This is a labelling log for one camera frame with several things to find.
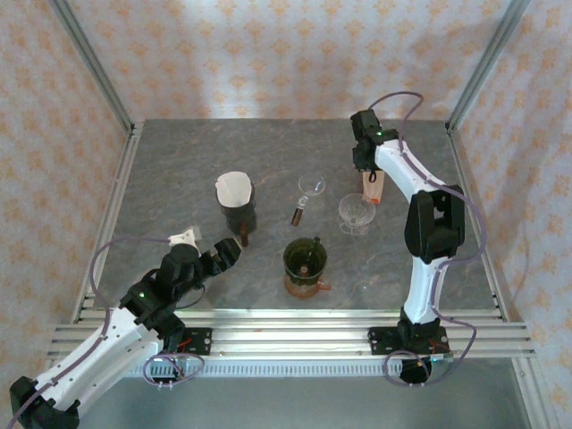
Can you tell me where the clear plastic coffee dripper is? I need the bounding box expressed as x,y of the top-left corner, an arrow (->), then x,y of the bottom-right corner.
338,192 -> 376,237

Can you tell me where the aluminium side rail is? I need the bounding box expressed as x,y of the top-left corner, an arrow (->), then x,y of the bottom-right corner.
70,122 -> 145,324
446,129 -> 510,323

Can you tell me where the orange patterned white curtain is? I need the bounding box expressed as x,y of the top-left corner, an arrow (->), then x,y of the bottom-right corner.
0,0 -> 572,429

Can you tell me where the green plastic coffee dripper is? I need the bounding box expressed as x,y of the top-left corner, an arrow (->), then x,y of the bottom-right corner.
282,236 -> 329,285

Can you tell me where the grey slotted cable duct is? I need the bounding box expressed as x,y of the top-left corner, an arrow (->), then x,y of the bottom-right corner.
66,360 -> 522,379

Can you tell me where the orange white filter bag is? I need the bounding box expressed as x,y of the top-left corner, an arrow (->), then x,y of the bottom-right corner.
360,169 -> 386,206

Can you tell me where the orange glass coffee server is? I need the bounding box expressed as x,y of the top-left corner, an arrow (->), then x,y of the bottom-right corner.
284,267 -> 333,299

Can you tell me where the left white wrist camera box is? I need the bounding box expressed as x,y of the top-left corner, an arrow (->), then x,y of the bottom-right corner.
168,226 -> 202,248

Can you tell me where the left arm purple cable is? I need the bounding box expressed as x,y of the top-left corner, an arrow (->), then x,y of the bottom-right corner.
6,236 -> 206,429

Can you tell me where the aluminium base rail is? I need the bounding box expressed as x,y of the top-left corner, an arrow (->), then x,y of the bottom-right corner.
46,307 -> 537,361

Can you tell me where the aluminium frame post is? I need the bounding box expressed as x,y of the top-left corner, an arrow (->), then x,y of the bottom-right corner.
511,357 -> 562,429
445,0 -> 532,135
47,0 -> 138,135

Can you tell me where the grey plastic coffee dripper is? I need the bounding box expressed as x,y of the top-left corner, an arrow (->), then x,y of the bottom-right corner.
218,178 -> 258,220

